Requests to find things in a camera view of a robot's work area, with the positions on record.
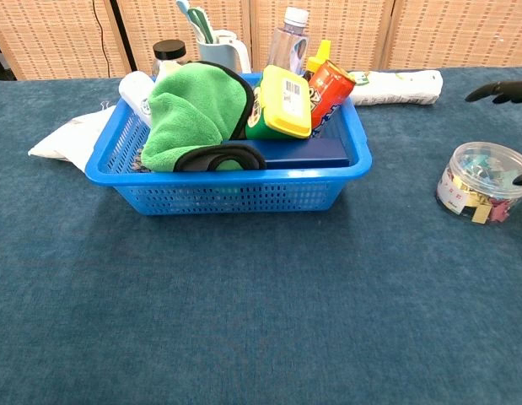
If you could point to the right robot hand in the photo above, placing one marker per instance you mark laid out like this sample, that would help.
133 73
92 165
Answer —
505 90

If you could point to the clear tub of binder clips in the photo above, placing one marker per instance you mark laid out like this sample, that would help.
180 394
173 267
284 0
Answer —
475 177

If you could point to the yellow green box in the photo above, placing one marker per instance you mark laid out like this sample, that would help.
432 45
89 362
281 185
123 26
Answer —
281 101

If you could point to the white plastic bag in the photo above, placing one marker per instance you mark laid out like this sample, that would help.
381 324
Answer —
71 137

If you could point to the dark blue rectangular box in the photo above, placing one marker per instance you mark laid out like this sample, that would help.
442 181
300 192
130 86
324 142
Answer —
302 154

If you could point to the woven bamboo folding screen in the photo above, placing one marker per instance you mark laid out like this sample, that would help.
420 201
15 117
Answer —
454 34

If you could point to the white rolled package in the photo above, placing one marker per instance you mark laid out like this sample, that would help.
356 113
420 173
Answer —
404 86

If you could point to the orange red soda can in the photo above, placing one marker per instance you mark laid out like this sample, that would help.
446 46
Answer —
326 93

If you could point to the clear plastic water bottle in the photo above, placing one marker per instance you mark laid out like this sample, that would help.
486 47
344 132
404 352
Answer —
286 46

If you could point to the blue plastic perforated basket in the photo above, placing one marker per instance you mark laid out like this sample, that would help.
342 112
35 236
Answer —
227 198

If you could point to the green white toothbrush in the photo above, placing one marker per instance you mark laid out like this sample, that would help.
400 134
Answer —
201 23

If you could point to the green cloth with black trim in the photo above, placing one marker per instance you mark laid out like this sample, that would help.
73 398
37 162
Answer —
189 109

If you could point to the teal toothbrush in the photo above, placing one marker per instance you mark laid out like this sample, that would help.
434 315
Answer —
185 7

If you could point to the glass jar with black lid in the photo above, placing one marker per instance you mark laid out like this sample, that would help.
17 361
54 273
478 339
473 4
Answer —
170 50

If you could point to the teal felt table cover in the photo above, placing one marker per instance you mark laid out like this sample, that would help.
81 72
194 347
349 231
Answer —
243 316

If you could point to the white tube in basket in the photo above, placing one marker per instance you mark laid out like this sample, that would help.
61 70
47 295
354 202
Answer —
136 90

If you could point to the black tripod stand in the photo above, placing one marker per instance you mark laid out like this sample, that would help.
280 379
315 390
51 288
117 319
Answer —
119 38

